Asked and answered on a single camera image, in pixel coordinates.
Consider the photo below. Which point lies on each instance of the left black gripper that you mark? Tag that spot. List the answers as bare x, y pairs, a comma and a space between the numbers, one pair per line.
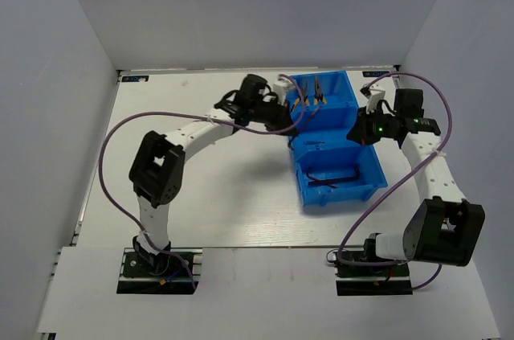
283, 118

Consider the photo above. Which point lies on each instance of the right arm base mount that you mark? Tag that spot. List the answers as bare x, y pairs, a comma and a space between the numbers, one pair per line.
354, 281

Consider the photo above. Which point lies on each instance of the yellow needle-nose pliers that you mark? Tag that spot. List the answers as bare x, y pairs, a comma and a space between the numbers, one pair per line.
303, 97
319, 98

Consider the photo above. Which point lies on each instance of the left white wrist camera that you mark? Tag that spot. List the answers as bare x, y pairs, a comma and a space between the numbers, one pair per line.
282, 86

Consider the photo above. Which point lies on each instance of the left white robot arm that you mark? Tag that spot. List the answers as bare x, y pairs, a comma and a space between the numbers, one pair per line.
157, 171

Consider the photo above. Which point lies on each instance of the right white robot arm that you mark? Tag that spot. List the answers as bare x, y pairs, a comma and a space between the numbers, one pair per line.
446, 226

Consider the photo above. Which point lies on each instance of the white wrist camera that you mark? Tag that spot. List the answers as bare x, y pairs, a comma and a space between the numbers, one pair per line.
374, 93
282, 86

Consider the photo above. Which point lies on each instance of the left table corner label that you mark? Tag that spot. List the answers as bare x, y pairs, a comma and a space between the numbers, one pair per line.
126, 79

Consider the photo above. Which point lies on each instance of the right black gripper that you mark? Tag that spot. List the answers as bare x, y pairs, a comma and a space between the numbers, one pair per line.
360, 133

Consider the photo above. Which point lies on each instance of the large red hex key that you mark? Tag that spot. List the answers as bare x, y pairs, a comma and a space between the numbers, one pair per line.
354, 177

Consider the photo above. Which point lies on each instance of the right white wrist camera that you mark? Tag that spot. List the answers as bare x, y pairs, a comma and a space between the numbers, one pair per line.
374, 93

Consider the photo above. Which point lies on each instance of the blue plastic compartment bin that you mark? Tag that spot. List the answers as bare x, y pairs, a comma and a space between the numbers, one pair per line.
339, 155

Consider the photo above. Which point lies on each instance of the right table corner label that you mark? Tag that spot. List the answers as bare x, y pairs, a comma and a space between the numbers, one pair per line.
374, 74

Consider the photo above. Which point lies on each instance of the table corner label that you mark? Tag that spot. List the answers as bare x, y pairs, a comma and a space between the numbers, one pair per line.
374, 74
126, 79

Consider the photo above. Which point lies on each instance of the thin dark hex key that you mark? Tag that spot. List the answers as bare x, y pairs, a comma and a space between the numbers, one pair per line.
318, 182

